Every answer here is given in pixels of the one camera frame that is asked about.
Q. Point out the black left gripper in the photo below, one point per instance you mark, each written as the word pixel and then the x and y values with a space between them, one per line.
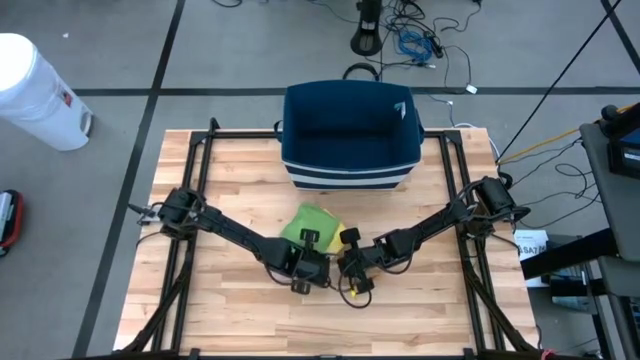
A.
pixel 310 265

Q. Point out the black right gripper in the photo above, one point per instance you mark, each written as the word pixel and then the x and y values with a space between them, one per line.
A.
pixel 362 261

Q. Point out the green microfibre towel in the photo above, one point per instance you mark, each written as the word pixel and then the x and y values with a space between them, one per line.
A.
pixel 312 220

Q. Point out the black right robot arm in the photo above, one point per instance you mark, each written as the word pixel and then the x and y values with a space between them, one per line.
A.
pixel 430 225

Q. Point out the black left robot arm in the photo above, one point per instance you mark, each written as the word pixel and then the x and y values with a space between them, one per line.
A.
pixel 235 232

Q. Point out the navy white-striped fabric basket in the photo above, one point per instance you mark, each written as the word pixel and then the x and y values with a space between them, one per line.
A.
pixel 350 135

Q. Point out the white printed paper sheet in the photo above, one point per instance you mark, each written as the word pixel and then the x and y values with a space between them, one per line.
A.
pixel 530 247

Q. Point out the small white adapter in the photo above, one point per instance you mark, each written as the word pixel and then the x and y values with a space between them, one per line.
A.
pixel 471 89

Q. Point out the black beam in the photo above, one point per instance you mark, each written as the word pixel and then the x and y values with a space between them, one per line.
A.
pixel 570 255

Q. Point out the black stand base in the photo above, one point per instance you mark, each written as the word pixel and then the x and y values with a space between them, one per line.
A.
pixel 366 40

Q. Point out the black power adapter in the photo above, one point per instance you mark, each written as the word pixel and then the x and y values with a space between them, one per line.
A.
pixel 435 46

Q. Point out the grey cart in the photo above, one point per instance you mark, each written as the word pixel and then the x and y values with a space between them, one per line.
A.
pixel 615 210

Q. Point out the thin black pole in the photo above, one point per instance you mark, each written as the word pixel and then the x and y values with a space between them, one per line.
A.
pixel 561 80

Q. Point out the black electronic box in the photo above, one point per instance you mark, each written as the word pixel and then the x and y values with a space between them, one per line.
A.
pixel 625 150

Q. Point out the red and black floor device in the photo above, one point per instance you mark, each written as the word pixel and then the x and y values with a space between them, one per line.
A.
pixel 10 220

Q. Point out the white cylindrical trash can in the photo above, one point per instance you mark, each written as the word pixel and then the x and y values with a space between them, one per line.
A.
pixel 35 95

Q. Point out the black aluminium table frame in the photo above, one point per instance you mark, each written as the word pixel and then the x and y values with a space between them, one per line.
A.
pixel 452 136

